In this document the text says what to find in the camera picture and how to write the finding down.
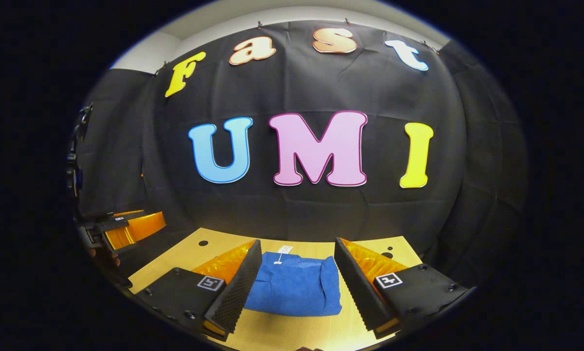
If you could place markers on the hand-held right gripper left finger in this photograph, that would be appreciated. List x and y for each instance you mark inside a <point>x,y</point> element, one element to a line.
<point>238,292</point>

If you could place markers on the black backdrop cloth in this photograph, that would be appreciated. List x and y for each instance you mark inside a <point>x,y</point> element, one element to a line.
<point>292,87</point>

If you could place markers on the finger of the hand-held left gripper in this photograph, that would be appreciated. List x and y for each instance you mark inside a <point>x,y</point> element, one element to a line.
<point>111,224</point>
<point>136,229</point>

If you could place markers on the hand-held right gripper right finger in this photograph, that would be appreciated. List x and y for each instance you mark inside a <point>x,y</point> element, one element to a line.
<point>358,292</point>

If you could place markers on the blue jacket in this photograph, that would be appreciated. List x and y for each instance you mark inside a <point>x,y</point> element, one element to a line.
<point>297,287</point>

